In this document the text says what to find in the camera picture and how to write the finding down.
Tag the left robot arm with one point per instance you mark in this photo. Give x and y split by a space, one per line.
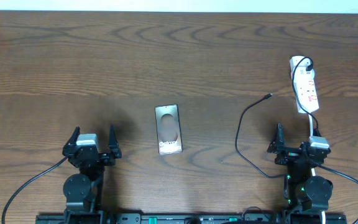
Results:
83 190

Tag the white power strip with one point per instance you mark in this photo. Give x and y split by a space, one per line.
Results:
305 89

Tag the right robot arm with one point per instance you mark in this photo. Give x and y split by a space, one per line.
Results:
307 193

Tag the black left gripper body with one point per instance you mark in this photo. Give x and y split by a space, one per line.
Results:
107 160

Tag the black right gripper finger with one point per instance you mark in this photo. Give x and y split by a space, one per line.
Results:
316 132
277 144

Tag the white USB charger plug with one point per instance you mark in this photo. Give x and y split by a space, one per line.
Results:
306 71

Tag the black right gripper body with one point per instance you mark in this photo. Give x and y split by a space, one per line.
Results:
288 156

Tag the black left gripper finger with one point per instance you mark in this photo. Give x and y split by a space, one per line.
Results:
72 140
112 143

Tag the rose gold Galaxy smartphone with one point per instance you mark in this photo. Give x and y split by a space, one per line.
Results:
168 129

